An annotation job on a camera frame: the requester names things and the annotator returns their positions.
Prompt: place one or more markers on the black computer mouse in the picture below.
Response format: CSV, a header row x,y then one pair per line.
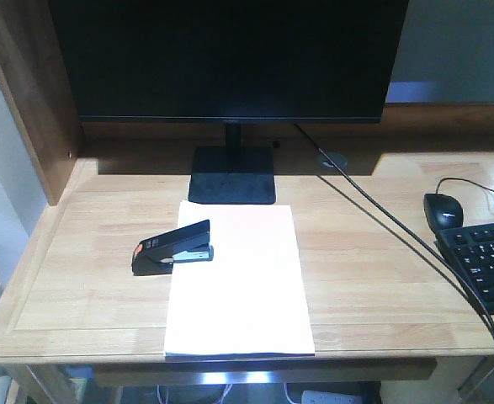
x,y
442,212

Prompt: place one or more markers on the white power strip under desk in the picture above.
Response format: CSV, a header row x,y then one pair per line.
x,y
318,397

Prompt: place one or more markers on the white paper sheet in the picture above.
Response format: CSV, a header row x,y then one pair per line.
x,y
250,298

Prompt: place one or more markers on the wooden desk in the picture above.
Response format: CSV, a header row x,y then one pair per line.
x,y
380,304

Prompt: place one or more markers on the black computer monitor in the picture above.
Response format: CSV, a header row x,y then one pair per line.
x,y
233,62

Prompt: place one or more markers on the black stapler with orange label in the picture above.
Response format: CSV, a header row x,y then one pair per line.
x,y
157,255

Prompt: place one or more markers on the black keyboard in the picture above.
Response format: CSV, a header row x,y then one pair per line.
x,y
470,252

